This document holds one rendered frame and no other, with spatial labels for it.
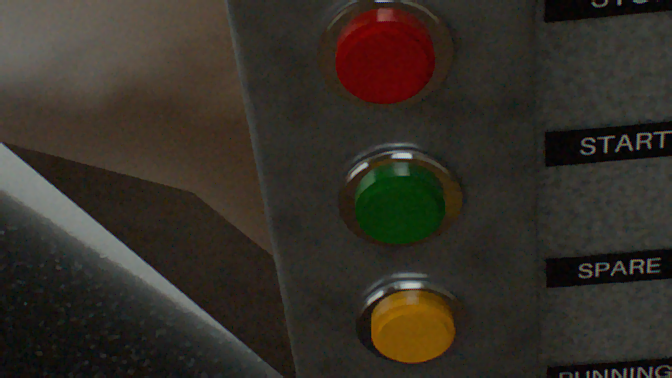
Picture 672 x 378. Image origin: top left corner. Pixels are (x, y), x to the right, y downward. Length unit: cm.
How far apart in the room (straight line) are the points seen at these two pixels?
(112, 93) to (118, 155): 24
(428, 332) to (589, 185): 7
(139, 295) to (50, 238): 14
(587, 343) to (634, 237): 5
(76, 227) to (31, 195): 8
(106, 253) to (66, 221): 7
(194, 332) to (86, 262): 16
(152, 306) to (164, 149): 155
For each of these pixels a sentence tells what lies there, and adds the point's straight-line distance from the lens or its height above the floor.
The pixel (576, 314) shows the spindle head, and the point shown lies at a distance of 43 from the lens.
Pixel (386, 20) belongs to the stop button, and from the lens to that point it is 33.
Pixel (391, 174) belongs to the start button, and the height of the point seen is 142.
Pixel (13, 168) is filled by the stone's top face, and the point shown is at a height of 80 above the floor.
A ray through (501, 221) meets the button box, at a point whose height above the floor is 139.
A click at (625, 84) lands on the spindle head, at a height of 142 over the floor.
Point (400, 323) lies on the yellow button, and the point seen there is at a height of 136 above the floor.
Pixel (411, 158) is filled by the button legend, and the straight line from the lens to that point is 36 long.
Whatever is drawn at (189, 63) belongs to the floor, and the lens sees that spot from 302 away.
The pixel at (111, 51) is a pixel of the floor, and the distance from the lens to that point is 313.
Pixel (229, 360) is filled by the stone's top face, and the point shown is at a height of 80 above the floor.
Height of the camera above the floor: 164
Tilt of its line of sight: 39 degrees down
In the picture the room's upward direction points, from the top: 8 degrees counter-clockwise
